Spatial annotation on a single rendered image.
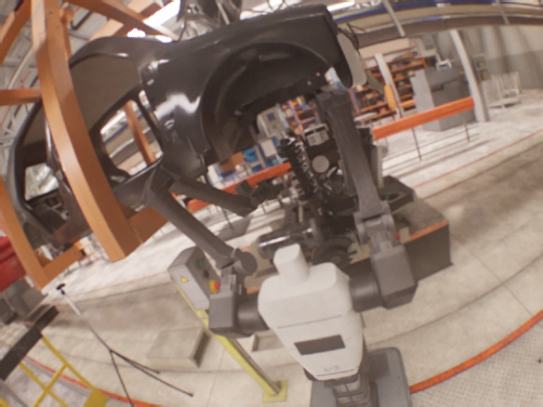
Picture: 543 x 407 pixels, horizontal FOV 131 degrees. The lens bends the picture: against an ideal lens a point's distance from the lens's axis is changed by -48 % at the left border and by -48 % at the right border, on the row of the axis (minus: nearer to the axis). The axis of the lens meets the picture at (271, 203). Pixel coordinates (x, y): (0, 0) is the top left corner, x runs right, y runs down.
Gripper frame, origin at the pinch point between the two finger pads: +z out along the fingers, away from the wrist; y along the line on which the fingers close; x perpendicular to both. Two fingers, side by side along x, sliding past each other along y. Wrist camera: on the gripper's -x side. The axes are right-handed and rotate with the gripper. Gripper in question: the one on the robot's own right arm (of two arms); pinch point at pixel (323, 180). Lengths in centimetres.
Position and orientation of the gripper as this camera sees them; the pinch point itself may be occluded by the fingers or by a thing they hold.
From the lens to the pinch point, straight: 112.9
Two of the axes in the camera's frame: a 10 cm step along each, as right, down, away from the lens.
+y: -5.4, -7.3, -4.1
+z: -5.3, -0.8, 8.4
